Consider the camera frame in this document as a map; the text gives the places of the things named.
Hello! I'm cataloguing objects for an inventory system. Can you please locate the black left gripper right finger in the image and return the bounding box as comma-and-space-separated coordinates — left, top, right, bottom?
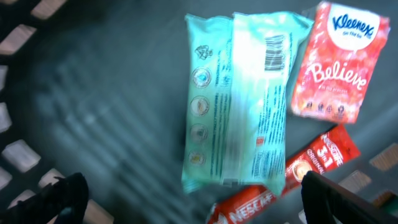
301, 171, 397, 224

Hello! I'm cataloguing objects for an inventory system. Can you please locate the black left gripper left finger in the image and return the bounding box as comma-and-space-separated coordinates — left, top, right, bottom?
1, 172, 89, 224

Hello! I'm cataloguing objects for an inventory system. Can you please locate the red Nescafe coffee stick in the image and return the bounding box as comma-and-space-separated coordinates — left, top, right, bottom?
206, 124, 361, 224

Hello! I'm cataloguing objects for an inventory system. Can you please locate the red Kleenex tissue pack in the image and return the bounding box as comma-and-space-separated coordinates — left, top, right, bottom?
290, 1, 391, 124

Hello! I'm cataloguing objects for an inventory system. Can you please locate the teal wet wipes pack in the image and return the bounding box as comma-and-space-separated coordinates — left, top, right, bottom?
182, 11, 313, 195

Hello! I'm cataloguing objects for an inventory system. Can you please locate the grey plastic mesh basket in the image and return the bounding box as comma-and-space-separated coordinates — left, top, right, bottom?
0, 0, 398, 224

